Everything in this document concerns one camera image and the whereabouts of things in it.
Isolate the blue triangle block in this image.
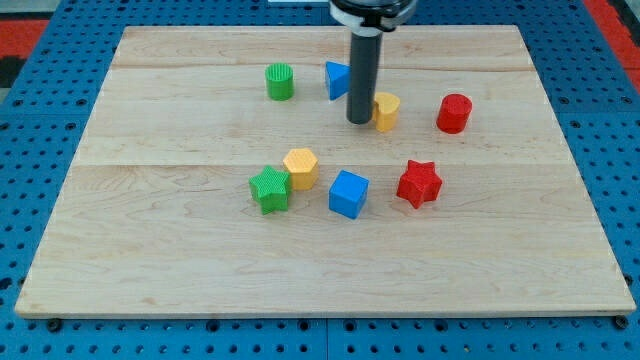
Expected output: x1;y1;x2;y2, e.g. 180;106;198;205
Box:
325;61;350;101

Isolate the green cylinder block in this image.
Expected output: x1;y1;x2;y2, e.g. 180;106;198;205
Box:
265;63;294;101

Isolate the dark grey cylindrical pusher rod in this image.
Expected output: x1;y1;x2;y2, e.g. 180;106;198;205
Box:
346;33;382;125

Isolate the blue cube block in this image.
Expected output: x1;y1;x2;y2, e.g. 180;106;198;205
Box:
328;170;369;219

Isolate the green star block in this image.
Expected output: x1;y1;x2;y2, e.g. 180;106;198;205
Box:
249;165;292;215

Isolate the red star block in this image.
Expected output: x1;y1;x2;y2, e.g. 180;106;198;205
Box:
396;160;443;209

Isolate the yellow heart block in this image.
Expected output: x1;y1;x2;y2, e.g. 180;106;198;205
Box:
372;92;401;132

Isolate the yellow hexagon block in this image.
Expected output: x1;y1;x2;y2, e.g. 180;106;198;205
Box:
283;148;319;190

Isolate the light wooden board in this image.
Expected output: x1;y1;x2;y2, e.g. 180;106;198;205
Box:
15;25;636;319

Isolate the red cylinder block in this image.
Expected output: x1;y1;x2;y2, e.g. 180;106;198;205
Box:
436;93;473;134

